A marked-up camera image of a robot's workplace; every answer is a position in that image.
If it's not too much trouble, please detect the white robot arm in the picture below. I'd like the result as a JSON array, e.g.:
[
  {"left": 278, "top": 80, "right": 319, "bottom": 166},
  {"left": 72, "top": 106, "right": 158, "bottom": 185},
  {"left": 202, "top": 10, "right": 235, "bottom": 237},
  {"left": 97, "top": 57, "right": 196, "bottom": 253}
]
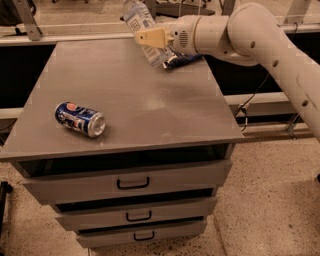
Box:
[{"left": 134, "top": 3, "right": 320, "bottom": 140}]

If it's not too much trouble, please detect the grey drawer cabinet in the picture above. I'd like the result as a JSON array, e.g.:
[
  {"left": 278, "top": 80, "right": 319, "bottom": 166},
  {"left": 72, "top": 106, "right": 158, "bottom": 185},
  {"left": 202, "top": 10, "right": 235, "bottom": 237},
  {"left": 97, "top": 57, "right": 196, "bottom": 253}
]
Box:
[{"left": 1, "top": 39, "right": 242, "bottom": 236}]

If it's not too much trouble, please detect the black object at left edge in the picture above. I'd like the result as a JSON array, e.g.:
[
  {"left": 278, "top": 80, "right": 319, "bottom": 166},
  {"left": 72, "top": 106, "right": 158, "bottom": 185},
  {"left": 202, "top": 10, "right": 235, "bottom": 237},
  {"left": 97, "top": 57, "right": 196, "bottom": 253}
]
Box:
[{"left": 0, "top": 181, "right": 13, "bottom": 236}]

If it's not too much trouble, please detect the dark office chair base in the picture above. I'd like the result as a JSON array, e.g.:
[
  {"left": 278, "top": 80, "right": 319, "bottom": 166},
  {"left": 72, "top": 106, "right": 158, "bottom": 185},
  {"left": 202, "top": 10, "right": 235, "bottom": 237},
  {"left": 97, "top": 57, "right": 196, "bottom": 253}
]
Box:
[{"left": 156, "top": 0, "right": 215, "bottom": 18}]

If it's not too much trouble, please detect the dark blue chip bag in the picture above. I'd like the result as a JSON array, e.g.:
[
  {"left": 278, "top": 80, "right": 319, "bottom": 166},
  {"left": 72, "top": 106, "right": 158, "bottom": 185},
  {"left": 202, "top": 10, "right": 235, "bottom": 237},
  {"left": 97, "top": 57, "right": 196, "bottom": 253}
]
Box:
[{"left": 163, "top": 54, "right": 202, "bottom": 70}]

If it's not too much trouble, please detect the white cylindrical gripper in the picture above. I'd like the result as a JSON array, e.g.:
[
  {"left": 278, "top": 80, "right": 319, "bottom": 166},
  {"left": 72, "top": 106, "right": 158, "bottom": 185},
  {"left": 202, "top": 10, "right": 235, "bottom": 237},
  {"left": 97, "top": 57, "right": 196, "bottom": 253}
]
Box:
[{"left": 134, "top": 15, "right": 200, "bottom": 54}]

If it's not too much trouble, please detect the black cable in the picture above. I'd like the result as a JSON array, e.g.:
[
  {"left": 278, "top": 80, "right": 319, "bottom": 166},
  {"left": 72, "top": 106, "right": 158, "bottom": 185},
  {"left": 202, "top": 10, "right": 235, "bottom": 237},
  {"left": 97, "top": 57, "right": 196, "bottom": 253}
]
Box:
[{"left": 234, "top": 21, "right": 300, "bottom": 133}]

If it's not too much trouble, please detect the top grey drawer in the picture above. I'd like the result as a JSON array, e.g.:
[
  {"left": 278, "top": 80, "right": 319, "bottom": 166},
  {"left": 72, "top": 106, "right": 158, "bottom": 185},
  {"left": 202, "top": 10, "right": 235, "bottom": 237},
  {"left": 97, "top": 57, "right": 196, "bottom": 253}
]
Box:
[{"left": 23, "top": 159, "right": 232, "bottom": 205}]

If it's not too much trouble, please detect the blue soda can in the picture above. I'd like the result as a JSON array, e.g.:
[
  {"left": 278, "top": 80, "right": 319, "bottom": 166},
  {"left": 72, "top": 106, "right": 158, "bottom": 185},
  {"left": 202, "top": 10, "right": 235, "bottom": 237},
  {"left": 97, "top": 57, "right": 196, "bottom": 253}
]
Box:
[{"left": 55, "top": 102, "right": 106, "bottom": 138}]

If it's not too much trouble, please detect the clear plastic water bottle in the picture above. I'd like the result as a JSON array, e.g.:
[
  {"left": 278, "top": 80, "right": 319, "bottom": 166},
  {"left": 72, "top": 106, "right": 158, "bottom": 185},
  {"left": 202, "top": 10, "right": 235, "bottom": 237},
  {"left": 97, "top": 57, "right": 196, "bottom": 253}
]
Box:
[{"left": 123, "top": 0, "right": 173, "bottom": 67}]

